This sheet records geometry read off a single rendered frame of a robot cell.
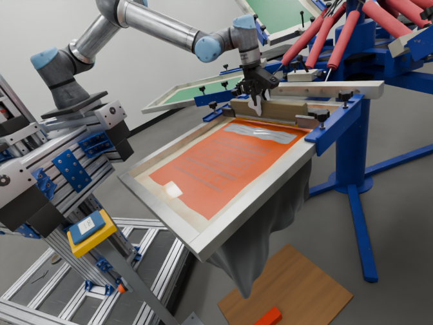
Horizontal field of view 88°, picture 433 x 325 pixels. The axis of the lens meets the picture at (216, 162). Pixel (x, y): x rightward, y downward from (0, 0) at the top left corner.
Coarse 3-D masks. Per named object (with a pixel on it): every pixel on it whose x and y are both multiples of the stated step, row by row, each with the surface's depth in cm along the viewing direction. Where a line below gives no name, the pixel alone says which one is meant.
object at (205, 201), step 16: (272, 128) 93; (288, 128) 89; (304, 128) 86; (256, 144) 86; (272, 144) 83; (288, 144) 80; (272, 160) 75; (240, 176) 72; (256, 176) 70; (192, 192) 73; (208, 192) 70; (224, 192) 68; (192, 208) 66; (208, 208) 64
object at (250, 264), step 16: (304, 176) 86; (288, 192) 81; (304, 192) 94; (272, 208) 76; (288, 208) 85; (256, 224) 73; (272, 224) 83; (288, 224) 88; (240, 240) 69; (256, 240) 76; (240, 256) 72; (256, 256) 79; (240, 272) 75; (256, 272) 85
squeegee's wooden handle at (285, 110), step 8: (232, 104) 106; (240, 104) 102; (264, 104) 91; (272, 104) 88; (280, 104) 85; (288, 104) 83; (296, 104) 80; (304, 104) 79; (240, 112) 105; (248, 112) 101; (264, 112) 93; (272, 112) 90; (280, 112) 87; (288, 112) 84; (296, 112) 82; (304, 112) 80; (296, 120) 83
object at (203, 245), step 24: (216, 120) 112; (168, 144) 101; (312, 144) 69; (144, 168) 94; (288, 168) 63; (144, 192) 74; (264, 192) 59; (168, 216) 61; (240, 216) 55; (192, 240) 52; (216, 240) 51
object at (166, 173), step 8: (240, 120) 110; (248, 120) 107; (208, 136) 105; (216, 136) 102; (224, 136) 100; (232, 136) 98; (240, 136) 95; (248, 136) 93; (200, 144) 100; (184, 152) 98; (192, 152) 96; (176, 160) 94; (160, 168) 92; (168, 168) 90; (152, 176) 89; (160, 176) 87; (168, 176) 85; (176, 176) 84; (184, 176) 82; (160, 184) 82; (176, 184) 79
